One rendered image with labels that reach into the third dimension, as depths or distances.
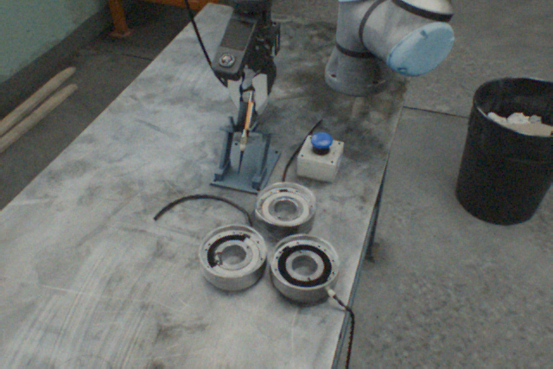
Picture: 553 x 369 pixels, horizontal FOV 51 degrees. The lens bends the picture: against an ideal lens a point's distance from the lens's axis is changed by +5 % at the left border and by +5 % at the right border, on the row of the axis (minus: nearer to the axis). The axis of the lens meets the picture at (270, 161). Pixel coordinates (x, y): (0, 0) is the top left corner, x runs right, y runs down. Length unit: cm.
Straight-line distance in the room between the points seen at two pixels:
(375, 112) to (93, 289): 67
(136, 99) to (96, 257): 44
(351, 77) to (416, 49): 21
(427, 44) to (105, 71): 212
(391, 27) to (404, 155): 134
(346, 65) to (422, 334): 92
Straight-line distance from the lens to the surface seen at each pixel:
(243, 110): 98
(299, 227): 91
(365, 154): 111
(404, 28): 109
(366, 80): 125
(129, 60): 304
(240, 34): 89
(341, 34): 124
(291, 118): 118
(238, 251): 90
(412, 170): 233
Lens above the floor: 150
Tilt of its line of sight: 41 degrees down
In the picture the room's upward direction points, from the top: straight up
